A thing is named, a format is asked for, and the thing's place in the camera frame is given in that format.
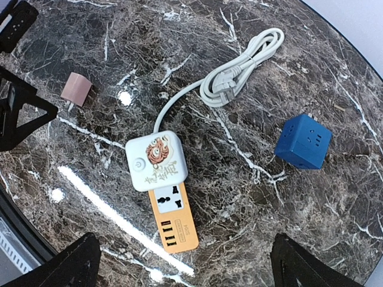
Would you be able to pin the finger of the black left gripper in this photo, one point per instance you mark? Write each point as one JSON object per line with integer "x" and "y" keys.
{"x": 19, "y": 94}
{"x": 16, "y": 18}

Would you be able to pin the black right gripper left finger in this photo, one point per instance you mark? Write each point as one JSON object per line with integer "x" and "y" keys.
{"x": 77, "y": 265}

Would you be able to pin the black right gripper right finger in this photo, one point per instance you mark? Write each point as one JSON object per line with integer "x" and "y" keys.
{"x": 293, "y": 265}

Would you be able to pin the pink wall charger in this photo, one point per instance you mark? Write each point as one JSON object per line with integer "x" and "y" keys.
{"x": 76, "y": 90}

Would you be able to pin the white cube socket adapter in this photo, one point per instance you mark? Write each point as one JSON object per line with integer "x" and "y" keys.
{"x": 156, "y": 161}

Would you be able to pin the orange power strip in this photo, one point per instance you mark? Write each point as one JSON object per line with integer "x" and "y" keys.
{"x": 174, "y": 219}

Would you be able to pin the blue cube socket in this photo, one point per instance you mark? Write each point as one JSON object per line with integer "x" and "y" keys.
{"x": 303, "y": 142}

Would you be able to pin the black front rail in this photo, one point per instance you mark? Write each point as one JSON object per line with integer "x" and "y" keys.
{"x": 25, "y": 232}

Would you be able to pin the white slotted cable duct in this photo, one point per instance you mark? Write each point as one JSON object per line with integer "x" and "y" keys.
{"x": 15, "y": 252}

